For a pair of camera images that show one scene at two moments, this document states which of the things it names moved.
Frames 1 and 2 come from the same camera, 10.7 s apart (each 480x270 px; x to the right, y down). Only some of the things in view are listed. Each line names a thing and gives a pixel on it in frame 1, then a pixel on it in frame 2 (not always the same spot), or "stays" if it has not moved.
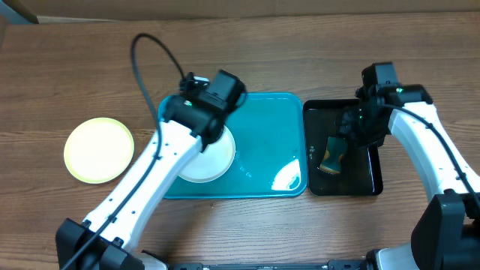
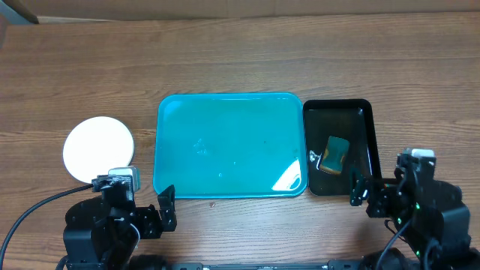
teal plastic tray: x=270 y=155 stays
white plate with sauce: x=214 y=161 → x=94 y=145
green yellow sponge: x=337 y=148 stays
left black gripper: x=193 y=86 → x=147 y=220
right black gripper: x=348 y=118 → x=379 y=193
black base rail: x=349 y=264 stays
